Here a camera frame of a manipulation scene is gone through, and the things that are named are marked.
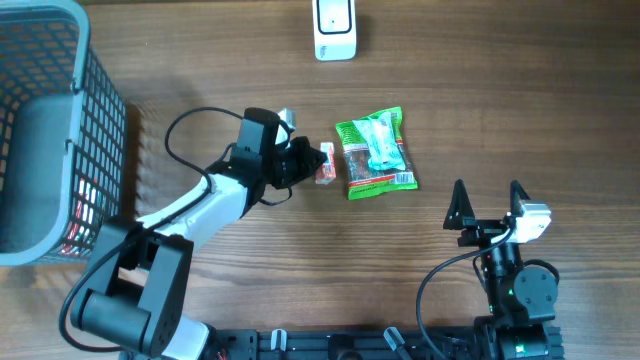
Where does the black right camera cable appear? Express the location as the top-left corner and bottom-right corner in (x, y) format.
(415, 225), (516, 360)

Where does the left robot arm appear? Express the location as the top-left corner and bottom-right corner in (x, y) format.
(58, 107), (327, 359)

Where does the small red candy pack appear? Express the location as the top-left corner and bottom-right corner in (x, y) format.
(315, 142), (336, 185)

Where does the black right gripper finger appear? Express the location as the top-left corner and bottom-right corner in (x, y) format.
(510, 180), (530, 216)
(443, 179), (475, 230)

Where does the white barcode scanner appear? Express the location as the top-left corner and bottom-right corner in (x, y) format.
(312, 0), (357, 62)

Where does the black left camera cable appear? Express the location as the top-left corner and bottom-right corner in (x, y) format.
(57, 106), (246, 354)

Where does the black camera cable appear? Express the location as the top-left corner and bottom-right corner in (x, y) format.
(415, 225), (516, 360)
(57, 106), (246, 354)

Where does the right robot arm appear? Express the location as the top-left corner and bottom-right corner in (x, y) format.
(443, 179), (560, 359)

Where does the green snack bag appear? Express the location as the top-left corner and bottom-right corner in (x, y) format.
(335, 106), (418, 200)

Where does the grey plastic shopping basket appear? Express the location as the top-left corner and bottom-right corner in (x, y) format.
(1, 1), (128, 267)

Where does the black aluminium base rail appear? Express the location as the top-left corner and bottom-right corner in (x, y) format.
(118, 325), (566, 360)

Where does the teal white tissue pack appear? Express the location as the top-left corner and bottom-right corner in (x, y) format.
(352, 111), (406, 171)

